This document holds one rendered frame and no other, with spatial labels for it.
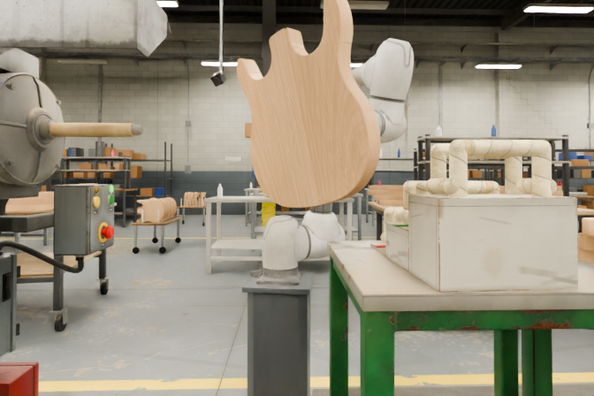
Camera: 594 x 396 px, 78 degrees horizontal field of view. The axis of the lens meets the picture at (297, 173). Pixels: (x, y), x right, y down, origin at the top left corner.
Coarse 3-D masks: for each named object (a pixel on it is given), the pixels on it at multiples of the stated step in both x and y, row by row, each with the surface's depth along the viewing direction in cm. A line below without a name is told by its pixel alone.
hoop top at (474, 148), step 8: (456, 144) 69; (464, 144) 69; (472, 144) 69; (480, 144) 69; (488, 144) 69; (496, 144) 69; (504, 144) 69; (512, 144) 69; (520, 144) 69; (528, 144) 70; (536, 144) 70; (544, 144) 70; (472, 152) 69; (480, 152) 69; (488, 152) 69; (496, 152) 69; (504, 152) 69; (512, 152) 70; (520, 152) 70; (528, 152) 70; (536, 152) 70
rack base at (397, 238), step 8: (392, 224) 93; (400, 224) 93; (392, 232) 92; (400, 232) 86; (392, 240) 92; (400, 240) 86; (408, 240) 81; (392, 248) 92; (400, 248) 86; (408, 248) 81; (392, 256) 92; (400, 256) 86; (408, 256) 81; (400, 264) 86; (408, 264) 81
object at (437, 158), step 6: (432, 156) 78; (438, 156) 77; (444, 156) 77; (432, 162) 78; (438, 162) 77; (444, 162) 77; (432, 168) 78; (438, 168) 77; (444, 168) 77; (432, 174) 77; (438, 174) 77; (444, 174) 77
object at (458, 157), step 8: (456, 152) 69; (464, 152) 69; (456, 160) 69; (464, 160) 68; (456, 168) 69; (464, 168) 68; (456, 176) 69; (464, 176) 68; (464, 184) 68; (456, 192) 69; (464, 192) 68
